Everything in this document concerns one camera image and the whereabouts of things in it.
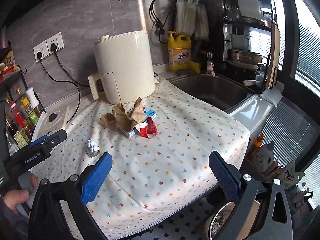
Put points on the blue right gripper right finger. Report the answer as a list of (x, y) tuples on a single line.
[(227, 176)]

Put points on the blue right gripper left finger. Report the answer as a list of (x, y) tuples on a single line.
[(93, 177)]

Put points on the brown paper bag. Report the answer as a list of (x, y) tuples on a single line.
[(126, 120)]

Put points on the white trash bin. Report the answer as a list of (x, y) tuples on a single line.
[(216, 221)]

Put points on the person's left hand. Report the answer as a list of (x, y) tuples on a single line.
[(16, 197)]

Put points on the small white crumpled wrapper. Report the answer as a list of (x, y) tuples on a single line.
[(92, 149)]

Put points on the white cleaner bottle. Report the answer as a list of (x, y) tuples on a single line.
[(264, 157)]

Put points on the red cap sauce bottle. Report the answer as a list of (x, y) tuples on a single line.
[(21, 120)]

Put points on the green label oil bottle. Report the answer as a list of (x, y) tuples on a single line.
[(29, 111)]

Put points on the floral white tablecloth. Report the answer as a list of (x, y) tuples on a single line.
[(151, 178)]

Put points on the white cap oil dispenser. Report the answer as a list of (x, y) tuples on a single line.
[(35, 103)]

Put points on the red carton box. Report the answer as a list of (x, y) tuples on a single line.
[(148, 128)]

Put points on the stainless steel sink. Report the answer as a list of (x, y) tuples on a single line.
[(217, 91)]

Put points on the small pink bottle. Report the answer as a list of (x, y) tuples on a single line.
[(210, 65)]

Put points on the wooden cutting board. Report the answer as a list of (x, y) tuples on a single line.
[(274, 59)]

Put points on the cream air fryer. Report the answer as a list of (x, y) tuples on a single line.
[(124, 67)]

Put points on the yellow detergent bottle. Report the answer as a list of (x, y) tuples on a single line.
[(179, 51)]

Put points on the hanging plastic bags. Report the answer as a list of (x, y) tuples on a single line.
[(191, 19)]

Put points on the black dish rack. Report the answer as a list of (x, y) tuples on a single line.
[(248, 33)]

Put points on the white wall socket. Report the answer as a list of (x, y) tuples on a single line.
[(45, 46)]

